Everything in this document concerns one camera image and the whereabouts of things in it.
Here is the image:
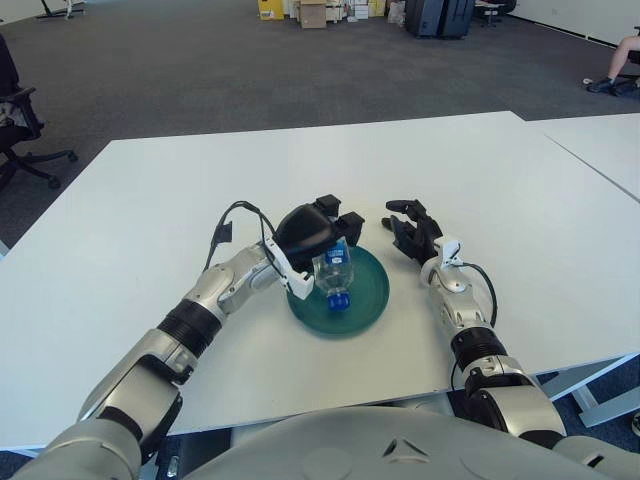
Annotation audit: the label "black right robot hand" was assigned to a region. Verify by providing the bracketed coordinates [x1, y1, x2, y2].
[381, 198, 444, 264]

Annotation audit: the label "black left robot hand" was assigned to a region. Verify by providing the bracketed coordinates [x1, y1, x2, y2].
[273, 194, 366, 274]

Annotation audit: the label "clear bottle with blue cap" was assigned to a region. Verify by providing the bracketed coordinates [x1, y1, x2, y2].
[312, 238, 356, 312]

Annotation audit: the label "green round plate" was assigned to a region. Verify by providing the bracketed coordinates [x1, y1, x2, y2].
[285, 245, 391, 340]

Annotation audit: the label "grey robot torso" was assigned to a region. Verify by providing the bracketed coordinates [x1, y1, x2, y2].
[184, 405, 640, 480]

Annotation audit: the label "brown cardboard box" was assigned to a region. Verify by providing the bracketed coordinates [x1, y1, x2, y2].
[298, 0, 329, 30]

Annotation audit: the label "stack of white boxes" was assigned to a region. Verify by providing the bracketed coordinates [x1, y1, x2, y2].
[327, 0, 389, 24]

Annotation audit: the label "black swivel chair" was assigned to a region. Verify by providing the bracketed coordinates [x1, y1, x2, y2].
[474, 0, 519, 29]

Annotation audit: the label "seated person's legs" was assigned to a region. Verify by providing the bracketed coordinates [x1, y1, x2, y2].
[587, 27, 640, 95]

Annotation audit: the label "black office chair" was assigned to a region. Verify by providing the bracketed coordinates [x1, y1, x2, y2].
[0, 32, 79, 191]

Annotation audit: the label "white desk leg stand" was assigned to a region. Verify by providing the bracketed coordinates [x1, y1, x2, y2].
[35, 0, 87, 20]

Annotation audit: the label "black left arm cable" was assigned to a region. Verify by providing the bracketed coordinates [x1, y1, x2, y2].
[202, 200, 281, 274]

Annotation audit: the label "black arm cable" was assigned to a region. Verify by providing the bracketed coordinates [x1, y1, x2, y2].
[202, 200, 281, 274]
[462, 262, 498, 329]

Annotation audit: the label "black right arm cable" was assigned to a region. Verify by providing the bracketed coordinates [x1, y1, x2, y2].
[462, 262, 498, 329]

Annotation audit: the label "white table leg frame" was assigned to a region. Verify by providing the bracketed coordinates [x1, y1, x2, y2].
[532, 352, 640, 430]

